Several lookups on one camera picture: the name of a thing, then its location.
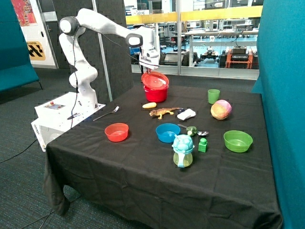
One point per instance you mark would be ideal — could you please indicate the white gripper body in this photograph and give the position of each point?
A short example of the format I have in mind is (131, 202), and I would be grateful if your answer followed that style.
(149, 58)

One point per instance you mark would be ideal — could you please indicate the orange-red plastic plate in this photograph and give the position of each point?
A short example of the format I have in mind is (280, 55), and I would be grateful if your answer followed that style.
(155, 80)

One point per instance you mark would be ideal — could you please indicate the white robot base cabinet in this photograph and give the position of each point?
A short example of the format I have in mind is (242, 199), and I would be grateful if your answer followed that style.
(59, 115)

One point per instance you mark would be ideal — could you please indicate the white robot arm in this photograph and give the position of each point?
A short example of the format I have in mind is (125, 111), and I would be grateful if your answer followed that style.
(73, 27)

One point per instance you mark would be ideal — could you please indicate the deep red plastic bowl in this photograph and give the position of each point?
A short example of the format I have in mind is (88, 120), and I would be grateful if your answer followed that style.
(156, 95)

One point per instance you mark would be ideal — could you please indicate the blue plastic bowl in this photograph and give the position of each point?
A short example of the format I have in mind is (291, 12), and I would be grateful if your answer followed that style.
(166, 132)

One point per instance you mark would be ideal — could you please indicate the small orange-red bowl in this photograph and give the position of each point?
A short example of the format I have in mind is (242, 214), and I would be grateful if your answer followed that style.
(117, 132)

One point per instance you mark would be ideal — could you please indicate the green plastic bowl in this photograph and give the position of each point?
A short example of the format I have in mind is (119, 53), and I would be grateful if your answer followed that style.
(237, 141)

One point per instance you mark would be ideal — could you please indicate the yellow toy corn cob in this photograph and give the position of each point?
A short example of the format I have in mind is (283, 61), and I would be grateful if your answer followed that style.
(149, 105)

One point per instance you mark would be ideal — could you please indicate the yellow brown toy lizard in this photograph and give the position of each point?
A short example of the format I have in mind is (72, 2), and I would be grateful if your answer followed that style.
(160, 112)

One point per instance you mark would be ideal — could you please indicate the metal fork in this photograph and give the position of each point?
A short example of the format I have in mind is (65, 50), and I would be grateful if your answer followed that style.
(112, 112)

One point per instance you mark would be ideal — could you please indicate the dark blue small ball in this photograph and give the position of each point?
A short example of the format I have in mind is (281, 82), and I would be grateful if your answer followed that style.
(181, 110)

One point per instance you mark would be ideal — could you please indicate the white folded cloth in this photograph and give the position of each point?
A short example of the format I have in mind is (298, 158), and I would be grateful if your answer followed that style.
(189, 113)

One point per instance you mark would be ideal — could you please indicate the green plastic cup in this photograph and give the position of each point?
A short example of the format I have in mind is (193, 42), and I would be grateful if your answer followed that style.
(213, 95)

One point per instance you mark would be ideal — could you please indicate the green white toy vegetable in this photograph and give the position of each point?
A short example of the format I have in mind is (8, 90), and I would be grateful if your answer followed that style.
(191, 130)

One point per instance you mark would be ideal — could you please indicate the metal spoon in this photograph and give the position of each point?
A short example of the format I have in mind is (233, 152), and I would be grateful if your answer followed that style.
(200, 133)

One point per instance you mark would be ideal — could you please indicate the multicolour soft ball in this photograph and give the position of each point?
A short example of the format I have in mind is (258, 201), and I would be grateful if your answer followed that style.
(221, 109)

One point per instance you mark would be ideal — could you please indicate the blue turtle sippy cup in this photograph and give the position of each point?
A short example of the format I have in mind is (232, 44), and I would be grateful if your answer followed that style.
(183, 148)

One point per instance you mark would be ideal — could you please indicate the green toy block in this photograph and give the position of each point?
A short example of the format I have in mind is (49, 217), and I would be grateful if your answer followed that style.
(202, 147)

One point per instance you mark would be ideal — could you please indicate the black tablecloth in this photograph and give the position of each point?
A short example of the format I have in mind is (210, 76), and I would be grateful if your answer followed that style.
(137, 178)

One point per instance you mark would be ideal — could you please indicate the yellow black hazard sign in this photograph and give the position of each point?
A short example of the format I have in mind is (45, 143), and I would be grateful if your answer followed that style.
(36, 51)

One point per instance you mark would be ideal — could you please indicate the teal sofa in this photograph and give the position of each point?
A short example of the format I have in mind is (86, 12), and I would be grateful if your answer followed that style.
(16, 69)

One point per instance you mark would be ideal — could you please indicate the teal partition panel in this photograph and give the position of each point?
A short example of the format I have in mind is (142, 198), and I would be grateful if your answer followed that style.
(281, 82)

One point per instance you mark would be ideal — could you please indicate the red wall poster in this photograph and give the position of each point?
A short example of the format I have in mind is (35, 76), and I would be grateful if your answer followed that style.
(24, 12)

